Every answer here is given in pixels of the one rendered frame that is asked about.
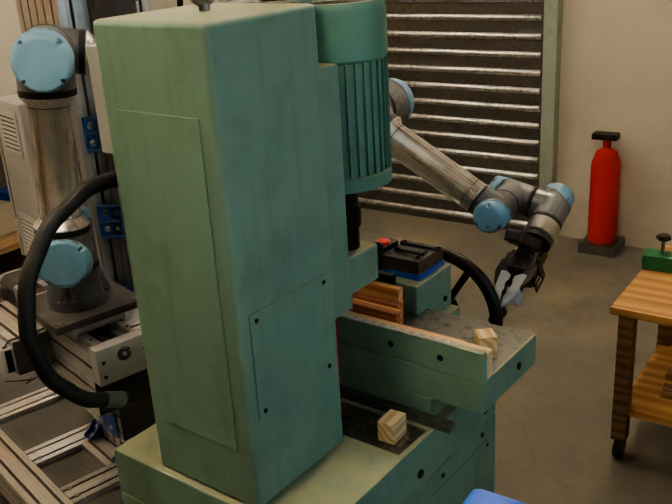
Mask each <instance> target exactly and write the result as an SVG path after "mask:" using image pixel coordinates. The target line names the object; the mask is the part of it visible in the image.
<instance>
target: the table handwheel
mask: <svg viewBox="0 0 672 504"><path fill-rule="evenodd" d="M443 259H444V261H445V262H448V263H451V264H453V265H455V266H457V267H458V268H460V269H461V270H463V271H464V272H463V274H462V275H461V277H460V278H459V280H458V281H457V283H456V284H455V285H454V287H453V288H452V289H451V304H452V305H456V306H458V303H457V301H456V299H455V297H456V296H457V294H458V293H459V291H460V289H461V288H462V287H463V285H464V284H465V283H466V281H467V280H468V279H469V277H471V278H472V280H473V281H474V282H475V283H476V284H477V286H478V287H479V289H480V290H481V292H482V294H483V296H484V298H485V301H486V304H487V307H488V311H489V323H490V324H495V325H499V326H503V315H502V308H501V304H500V300H499V297H498V295H497V292H496V290H495V288H494V286H493V285H492V283H491V281H490V280H489V278H488V277H487V276H486V274H485V273H484V272H483V271H482V270H481V269H480V268H479V267H478V266H477V265H476V264H475V263H474V262H472V261H471V260H470V259H468V258H467V257H465V256H464V255H462V254H460V253H458V252H456V251H453V250H450V249H447V248H443Z"/></svg>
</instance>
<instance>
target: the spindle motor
mask: <svg viewBox="0 0 672 504"><path fill-rule="evenodd" d="M313 6H314V9H315V22H316V37H317V52H318V63H335V64H337V66H338V82H339V99H340V117H341V134H342V151H343V169H344V186H345V194H354V193H360V192H365V191H370V190H374V189H377V188H380V187H382V186H384V185H386V184H388V183H389V182H390V181H391V180H392V155H391V128H390V100H389V73H388V56H387V53H388V44H387V16H386V3H385V2H384V0H313Z"/></svg>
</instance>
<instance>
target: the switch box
mask: <svg viewBox="0 0 672 504"><path fill-rule="evenodd" d="M86 52H87V58H88V64H89V71H90V77H91V83H92V89H93V95H94V101H95V108H96V114H97V120H98V126H99V132H100V138H101V144H102V151H103V152H104V153H109V154H113V149H112V143H111V136H110V130H109V124H108V117H107V111H106V105H105V99H104V92H103V86H102V80H101V73H100V67H99V61H98V54H97V48H96V43H95V44H89V45H87V46H86Z"/></svg>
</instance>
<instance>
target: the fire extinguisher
mask: <svg viewBox="0 0 672 504"><path fill-rule="evenodd" d="M591 139H592V140H603V147H602V148H600V149H598V150H597V151H596V153H595V155H594V157H593V160H592V162H591V175H590V195H589V214H588V234H587V235H586V236H585V237H584V238H583V239H582V240H581V241H580V242H579V243H578V252H580V253H586V254H593V255H599V256H605V257H612V258H614V257H615V255H616V254H617V253H618V252H619V251H620V250H621V249H622V248H623V247H624V245H625V236H618V235H617V220H618V205H619V189H620V174H621V162H620V158H619V155H618V151H616V150H615V149H613V148H612V147H611V144H612V141H617V140H618V139H620V132H608V131H595V132H594V133H592V137H591Z"/></svg>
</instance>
